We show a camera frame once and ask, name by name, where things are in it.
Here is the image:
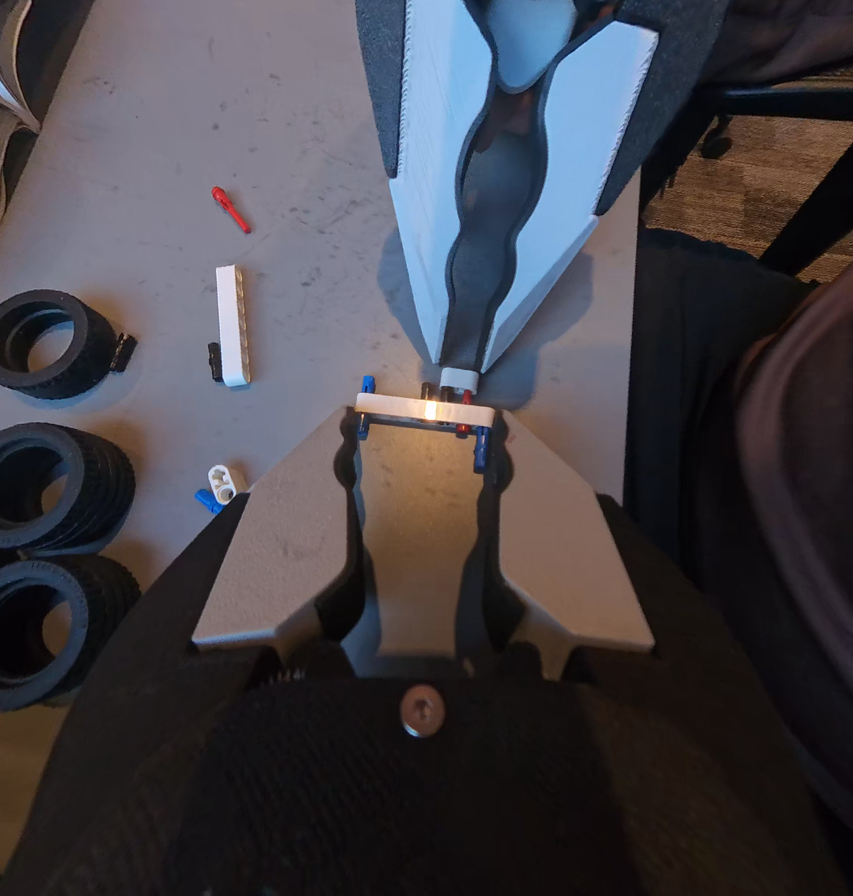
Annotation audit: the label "black toy tire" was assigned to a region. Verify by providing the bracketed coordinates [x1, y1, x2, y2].
[0, 553, 143, 714]
[0, 289, 119, 401]
[0, 422, 136, 554]

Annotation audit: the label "long white toy beam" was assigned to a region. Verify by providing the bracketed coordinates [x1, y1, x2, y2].
[215, 264, 252, 388]

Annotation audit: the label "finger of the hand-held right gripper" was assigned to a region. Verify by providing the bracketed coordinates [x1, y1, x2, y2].
[390, 0, 497, 366]
[477, 20, 660, 373]

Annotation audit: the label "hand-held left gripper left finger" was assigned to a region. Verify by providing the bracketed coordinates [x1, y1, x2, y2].
[191, 405, 367, 646]

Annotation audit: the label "black office chair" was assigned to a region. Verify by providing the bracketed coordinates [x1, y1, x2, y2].
[640, 66, 853, 277]

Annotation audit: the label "small white connector piece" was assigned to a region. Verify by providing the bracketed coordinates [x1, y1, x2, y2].
[208, 463, 248, 505]

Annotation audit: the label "person's black pants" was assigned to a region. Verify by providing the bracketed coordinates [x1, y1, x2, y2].
[626, 227, 853, 896]

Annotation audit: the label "grey desk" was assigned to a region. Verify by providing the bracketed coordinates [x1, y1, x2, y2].
[0, 0, 641, 876]

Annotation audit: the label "long white beam with pins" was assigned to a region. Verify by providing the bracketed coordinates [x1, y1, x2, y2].
[355, 392, 496, 431]

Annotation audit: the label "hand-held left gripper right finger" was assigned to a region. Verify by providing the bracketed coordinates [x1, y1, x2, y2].
[456, 409, 656, 659]

